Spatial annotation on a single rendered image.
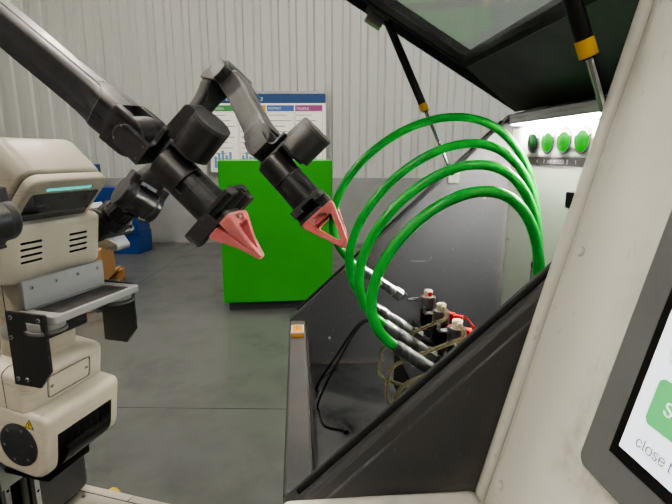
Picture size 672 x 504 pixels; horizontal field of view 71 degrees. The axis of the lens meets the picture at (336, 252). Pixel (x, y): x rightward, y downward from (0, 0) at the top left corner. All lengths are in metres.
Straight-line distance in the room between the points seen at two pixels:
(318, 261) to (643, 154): 3.78
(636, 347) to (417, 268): 0.83
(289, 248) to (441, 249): 3.00
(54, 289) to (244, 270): 3.07
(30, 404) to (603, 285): 1.13
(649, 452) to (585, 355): 0.10
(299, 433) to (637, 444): 0.47
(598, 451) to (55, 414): 1.08
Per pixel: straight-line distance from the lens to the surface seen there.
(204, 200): 0.70
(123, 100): 0.79
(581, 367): 0.48
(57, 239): 1.22
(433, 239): 1.19
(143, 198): 1.28
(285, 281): 4.18
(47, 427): 1.25
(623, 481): 0.43
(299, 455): 0.71
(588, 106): 0.93
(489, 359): 0.56
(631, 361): 0.43
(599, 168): 0.53
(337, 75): 7.33
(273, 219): 4.08
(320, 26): 7.46
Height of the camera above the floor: 1.35
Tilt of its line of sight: 12 degrees down
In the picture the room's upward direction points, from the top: straight up
